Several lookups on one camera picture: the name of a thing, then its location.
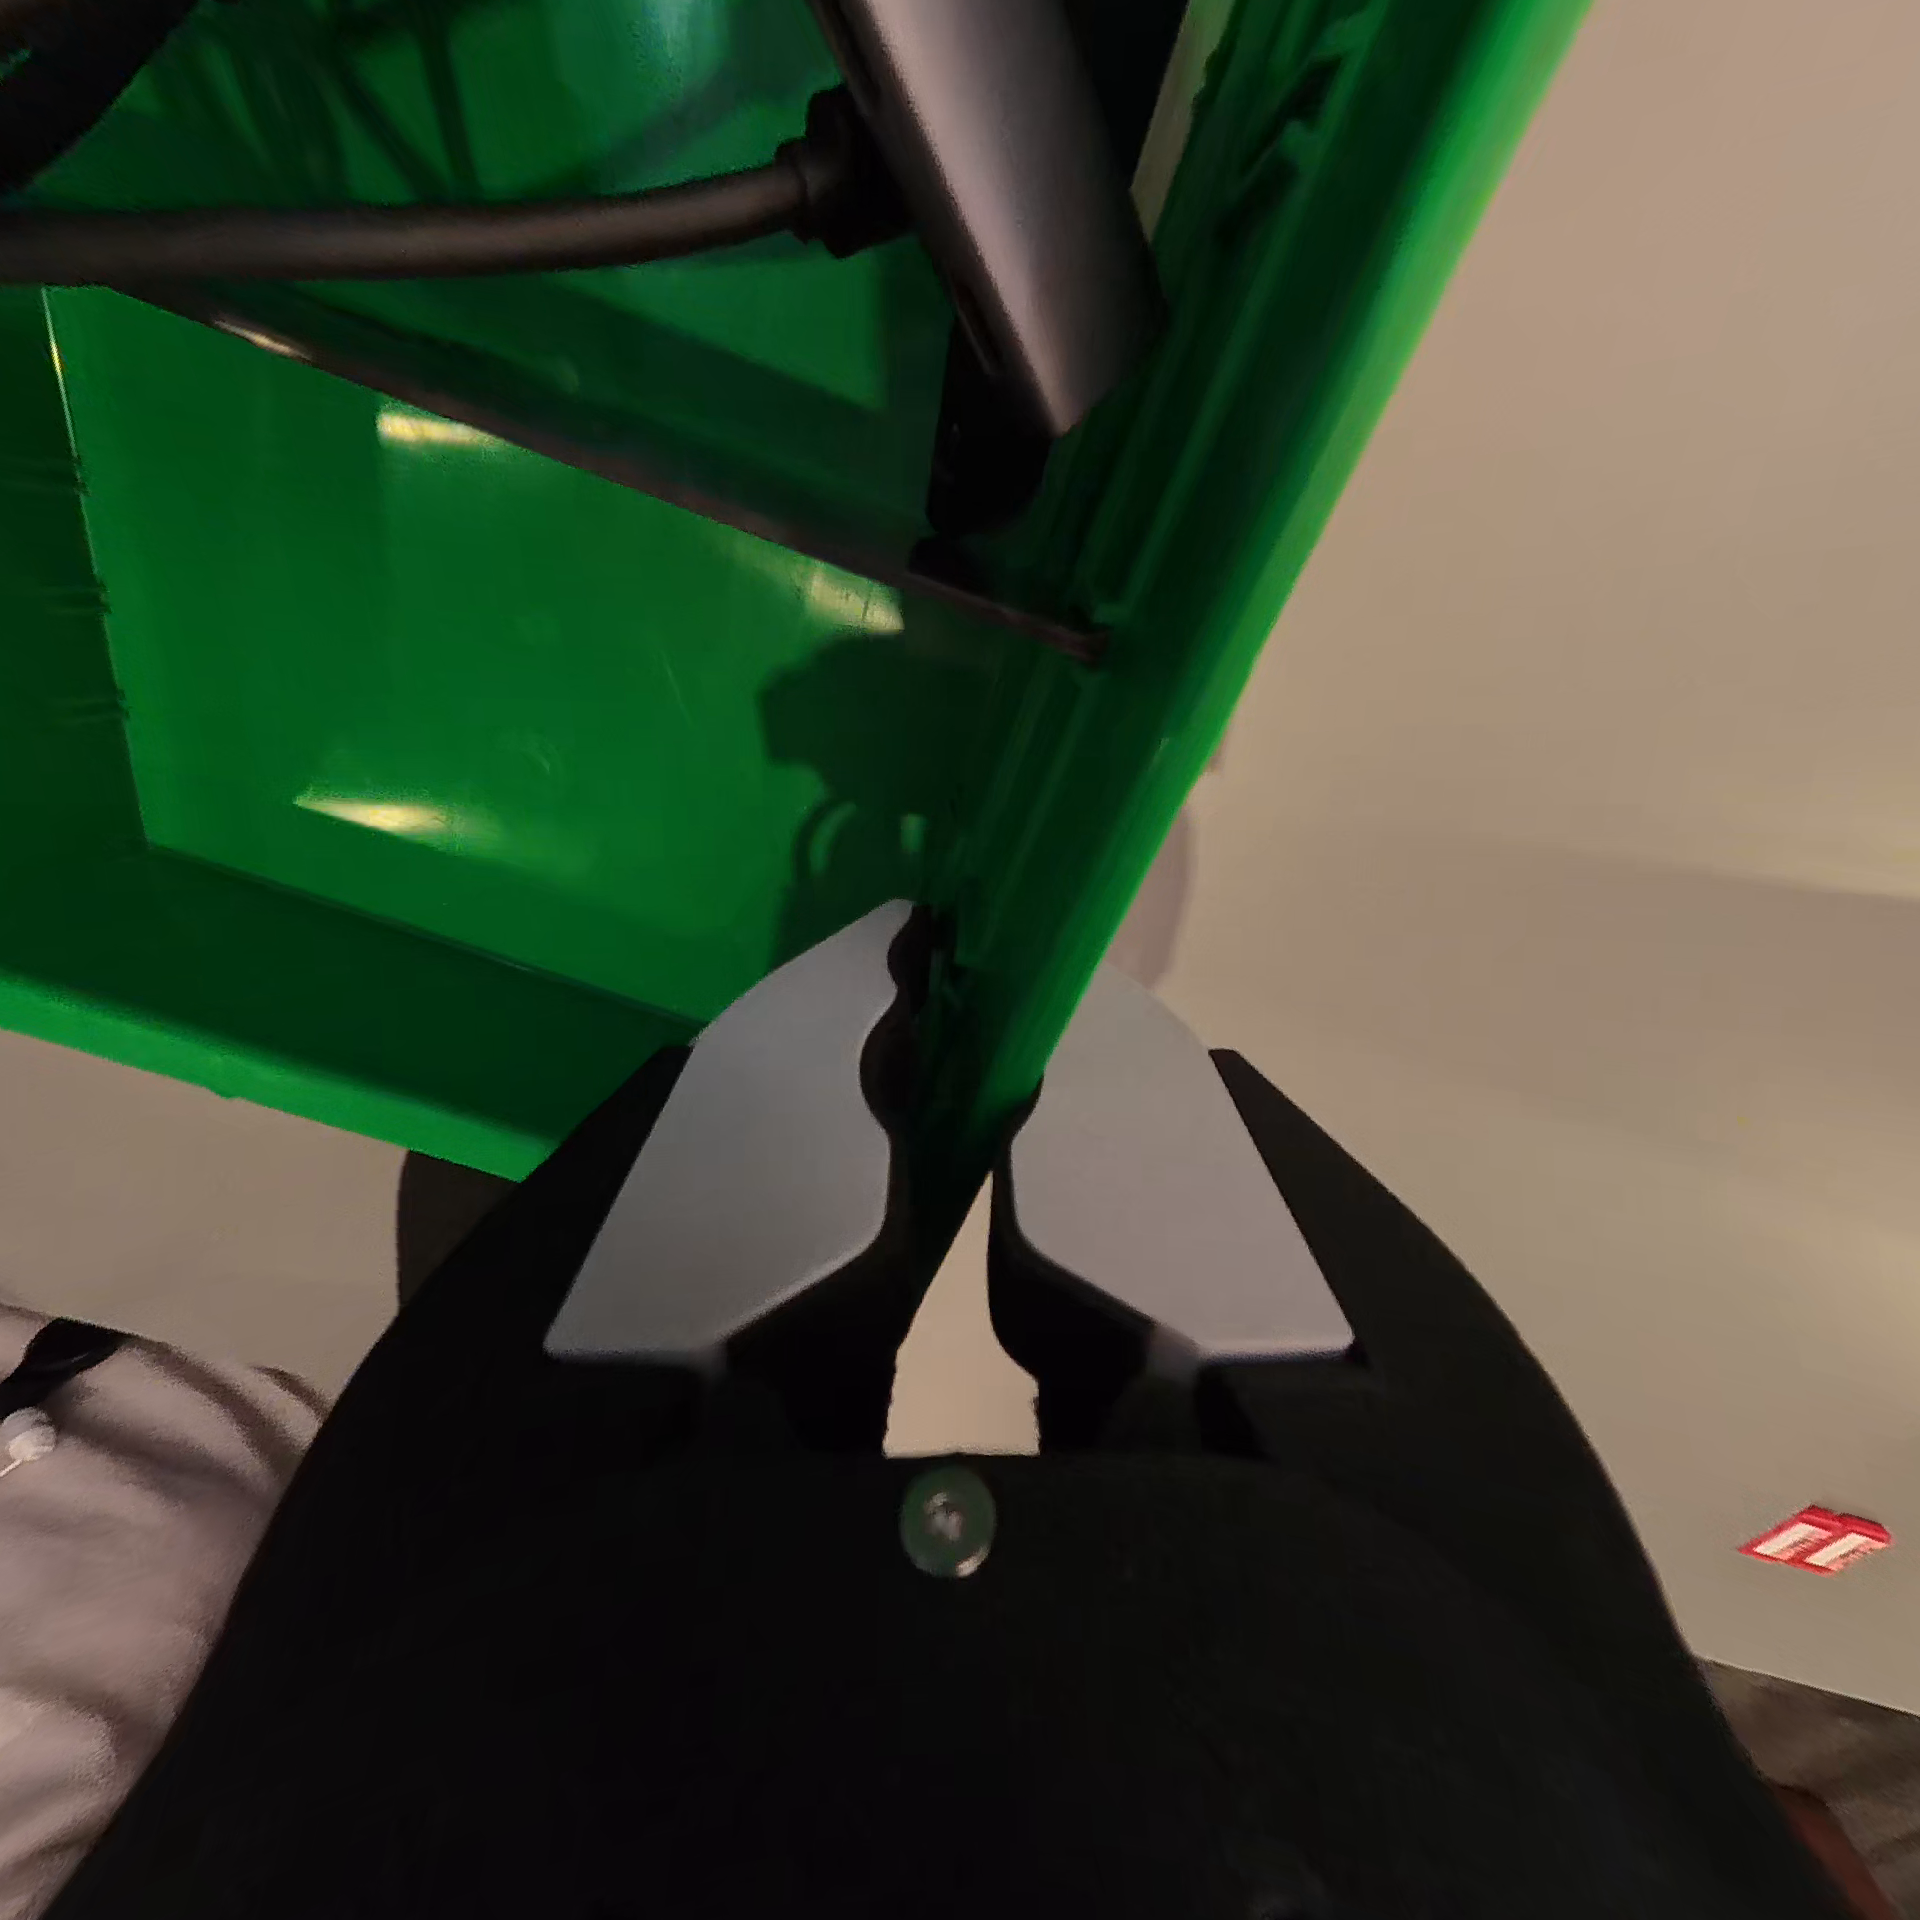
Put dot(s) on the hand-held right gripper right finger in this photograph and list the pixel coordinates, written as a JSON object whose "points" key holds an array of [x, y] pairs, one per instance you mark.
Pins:
{"points": [[1172, 1201]]}

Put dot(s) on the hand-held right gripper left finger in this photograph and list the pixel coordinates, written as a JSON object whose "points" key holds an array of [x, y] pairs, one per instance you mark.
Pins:
{"points": [[734, 1171]]}

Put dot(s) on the green plastic bin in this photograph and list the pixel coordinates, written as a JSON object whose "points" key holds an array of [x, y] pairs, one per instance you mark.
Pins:
{"points": [[451, 675]]}

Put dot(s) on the red exit sign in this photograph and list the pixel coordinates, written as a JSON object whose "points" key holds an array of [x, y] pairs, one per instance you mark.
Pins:
{"points": [[1818, 1542]]}

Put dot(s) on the person's grey shirt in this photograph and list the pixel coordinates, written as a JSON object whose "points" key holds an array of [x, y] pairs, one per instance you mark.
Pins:
{"points": [[107, 1621]]}

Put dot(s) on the dark grey device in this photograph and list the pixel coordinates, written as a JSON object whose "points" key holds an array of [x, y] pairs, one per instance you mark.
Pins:
{"points": [[1021, 195]]}

